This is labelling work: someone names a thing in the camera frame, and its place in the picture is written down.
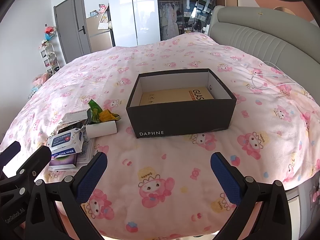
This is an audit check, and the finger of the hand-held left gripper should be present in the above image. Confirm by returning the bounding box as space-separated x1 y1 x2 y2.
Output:
0 145 52 201
0 141 21 167

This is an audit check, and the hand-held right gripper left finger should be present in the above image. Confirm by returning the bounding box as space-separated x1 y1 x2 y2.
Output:
24 152 108 240

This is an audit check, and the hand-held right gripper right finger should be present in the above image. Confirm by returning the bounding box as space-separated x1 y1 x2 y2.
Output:
210 152 293 240

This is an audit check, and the black shoe box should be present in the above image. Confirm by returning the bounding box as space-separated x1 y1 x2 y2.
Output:
125 68 237 139

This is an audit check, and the black rainbow package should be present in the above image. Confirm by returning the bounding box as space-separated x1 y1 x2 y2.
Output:
49 152 79 169

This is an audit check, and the wet wipes pack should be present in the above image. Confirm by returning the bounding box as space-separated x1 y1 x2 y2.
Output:
46 127 85 154

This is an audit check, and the white paper roll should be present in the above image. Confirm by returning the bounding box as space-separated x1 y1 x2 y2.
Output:
85 120 118 139

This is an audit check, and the white card package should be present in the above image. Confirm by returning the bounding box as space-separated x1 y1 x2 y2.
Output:
62 111 88 124

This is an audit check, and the yellow snack wrapper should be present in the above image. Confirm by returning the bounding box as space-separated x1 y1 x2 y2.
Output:
99 109 121 123

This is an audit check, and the green snack wrapper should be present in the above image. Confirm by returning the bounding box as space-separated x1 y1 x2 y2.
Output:
86 99 103 124

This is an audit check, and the pink printed blanket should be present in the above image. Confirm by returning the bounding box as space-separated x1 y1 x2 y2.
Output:
0 31 320 240

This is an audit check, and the white shelf rack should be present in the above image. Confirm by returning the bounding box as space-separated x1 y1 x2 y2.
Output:
39 41 62 74

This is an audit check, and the yellow flat package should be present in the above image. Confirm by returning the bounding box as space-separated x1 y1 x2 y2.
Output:
139 86 215 107

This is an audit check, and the red plush toy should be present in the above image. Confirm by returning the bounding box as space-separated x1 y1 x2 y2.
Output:
44 26 57 40

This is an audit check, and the grey door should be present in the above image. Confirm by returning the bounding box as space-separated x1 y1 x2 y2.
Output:
54 0 92 64

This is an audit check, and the beige refrigerator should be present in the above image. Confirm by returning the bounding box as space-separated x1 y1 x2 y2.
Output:
86 12 114 54

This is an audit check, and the grey padded bed headboard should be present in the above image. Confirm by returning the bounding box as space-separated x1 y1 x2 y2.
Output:
209 5 320 100

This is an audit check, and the white wardrobe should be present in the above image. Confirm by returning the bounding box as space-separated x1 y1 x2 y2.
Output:
107 0 160 48

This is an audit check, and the glass-door wardrobe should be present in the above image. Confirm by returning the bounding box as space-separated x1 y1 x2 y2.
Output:
155 0 218 41

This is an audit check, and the white charging cable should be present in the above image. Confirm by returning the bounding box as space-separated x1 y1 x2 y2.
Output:
240 61 307 92

